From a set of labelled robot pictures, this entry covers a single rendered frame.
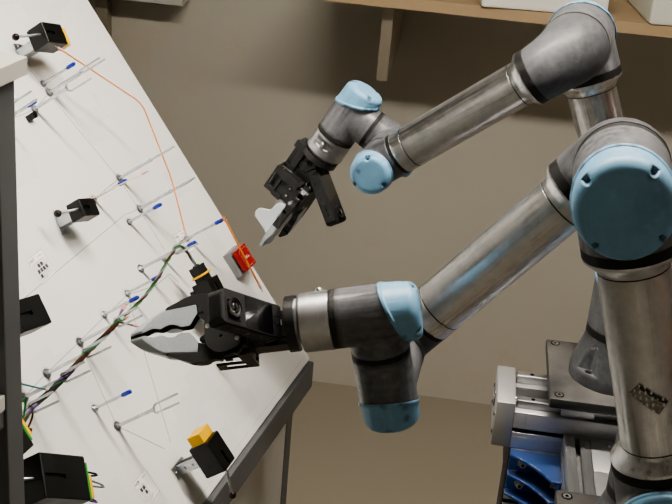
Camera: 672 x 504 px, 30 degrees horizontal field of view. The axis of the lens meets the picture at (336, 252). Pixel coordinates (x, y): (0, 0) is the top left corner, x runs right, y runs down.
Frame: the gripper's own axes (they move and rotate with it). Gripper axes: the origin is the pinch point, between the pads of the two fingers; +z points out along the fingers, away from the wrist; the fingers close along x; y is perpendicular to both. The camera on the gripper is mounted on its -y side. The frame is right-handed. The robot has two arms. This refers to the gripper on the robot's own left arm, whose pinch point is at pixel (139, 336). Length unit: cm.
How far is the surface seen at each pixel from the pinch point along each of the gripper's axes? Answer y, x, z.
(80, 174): 60, 54, 29
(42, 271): 47, 30, 32
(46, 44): 45, 74, 31
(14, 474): -3.6, -16.8, 14.5
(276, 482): 134, 8, 9
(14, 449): -5.9, -14.3, 13.6
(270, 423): 100, 13, 3
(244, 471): 92, 2, 7
